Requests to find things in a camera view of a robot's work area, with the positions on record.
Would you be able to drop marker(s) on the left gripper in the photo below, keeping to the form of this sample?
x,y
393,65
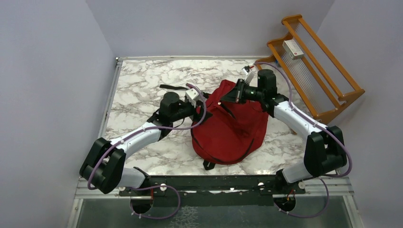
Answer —
x,y
193,102

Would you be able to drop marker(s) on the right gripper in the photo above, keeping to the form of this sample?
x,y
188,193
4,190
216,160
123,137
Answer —
x,y
236,94

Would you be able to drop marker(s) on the red backpack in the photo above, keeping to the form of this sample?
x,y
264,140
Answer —
x,y
230,131

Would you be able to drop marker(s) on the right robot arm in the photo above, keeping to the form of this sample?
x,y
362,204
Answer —
x,y
324,149

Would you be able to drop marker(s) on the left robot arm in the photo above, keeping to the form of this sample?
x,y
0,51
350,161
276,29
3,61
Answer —
x,y
104,167

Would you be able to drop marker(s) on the white red small box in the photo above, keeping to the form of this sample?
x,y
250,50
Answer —
x,y
292,49

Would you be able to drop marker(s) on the wooden rack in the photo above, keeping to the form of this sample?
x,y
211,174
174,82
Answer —
x,y
323,84

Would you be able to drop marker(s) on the aluminium table frame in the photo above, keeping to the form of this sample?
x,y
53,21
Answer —
x,y
227,126

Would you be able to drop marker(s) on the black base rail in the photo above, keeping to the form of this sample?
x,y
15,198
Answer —
x,y
209,190

